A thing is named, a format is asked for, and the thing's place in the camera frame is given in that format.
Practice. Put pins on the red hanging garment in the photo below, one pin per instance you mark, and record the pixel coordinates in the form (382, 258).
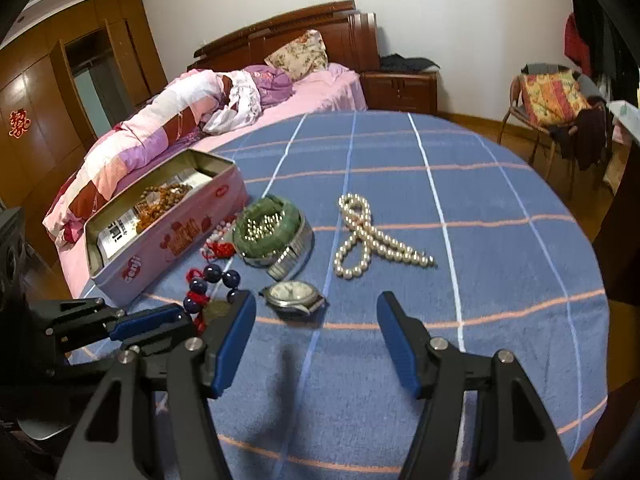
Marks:
(577, 42)

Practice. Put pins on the pink bed sheet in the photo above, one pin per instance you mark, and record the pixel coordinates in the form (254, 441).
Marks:
(320, 95)

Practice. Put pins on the white printed booklet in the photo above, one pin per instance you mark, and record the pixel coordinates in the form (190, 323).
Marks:
(117, 235)

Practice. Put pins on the wide silver bangle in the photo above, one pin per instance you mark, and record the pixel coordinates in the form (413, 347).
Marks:
(290, 260)

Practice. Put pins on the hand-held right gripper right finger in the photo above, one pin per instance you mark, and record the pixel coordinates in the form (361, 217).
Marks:
(400, 345)

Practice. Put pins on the wooden wardrobe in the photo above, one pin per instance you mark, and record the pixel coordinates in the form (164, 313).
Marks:
(30, 110)

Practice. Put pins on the pink patchwork quilt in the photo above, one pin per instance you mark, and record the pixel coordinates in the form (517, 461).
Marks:
(165, 115)

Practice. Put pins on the silver wristwatch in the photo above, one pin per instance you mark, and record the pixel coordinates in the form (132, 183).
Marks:
(292, 294)

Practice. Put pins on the red paper decoration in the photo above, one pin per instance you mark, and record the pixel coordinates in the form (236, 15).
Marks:
(19, 123)

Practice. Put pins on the purple blanket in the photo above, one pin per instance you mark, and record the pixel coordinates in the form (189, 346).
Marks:
(270, 82)

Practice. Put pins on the colourful patterned cushion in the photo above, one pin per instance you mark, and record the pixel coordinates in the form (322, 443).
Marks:
(550, 95)

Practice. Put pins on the wooden bed headboard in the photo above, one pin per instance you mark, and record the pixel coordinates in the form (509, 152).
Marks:
(350, 35)

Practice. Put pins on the pink tin box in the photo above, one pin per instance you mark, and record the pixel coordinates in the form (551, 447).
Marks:
(190, 230)

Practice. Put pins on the dark garment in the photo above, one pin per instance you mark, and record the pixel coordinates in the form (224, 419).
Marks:
(590, 130)

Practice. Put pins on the wooden nightstand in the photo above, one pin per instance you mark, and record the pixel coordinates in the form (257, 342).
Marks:
(400, 90)

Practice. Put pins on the blue plaid tablecloth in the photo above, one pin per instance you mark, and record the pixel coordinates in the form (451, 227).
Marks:
(450, 285)

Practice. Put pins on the metal frame chair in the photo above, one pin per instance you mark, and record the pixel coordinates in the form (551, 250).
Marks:
(537, 67)

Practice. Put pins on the white garment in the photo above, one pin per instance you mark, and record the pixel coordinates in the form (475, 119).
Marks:
(240, 105)

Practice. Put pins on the dark clothing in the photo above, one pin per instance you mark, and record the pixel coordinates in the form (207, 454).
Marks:
(405, 62)

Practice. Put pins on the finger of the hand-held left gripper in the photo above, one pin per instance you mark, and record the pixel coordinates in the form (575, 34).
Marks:
(165, 340)
(150, 317)

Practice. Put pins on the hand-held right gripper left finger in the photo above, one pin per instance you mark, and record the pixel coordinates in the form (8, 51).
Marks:
(232, 340)

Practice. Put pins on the floral pillow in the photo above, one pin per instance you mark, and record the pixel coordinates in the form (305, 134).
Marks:
(300, 52)

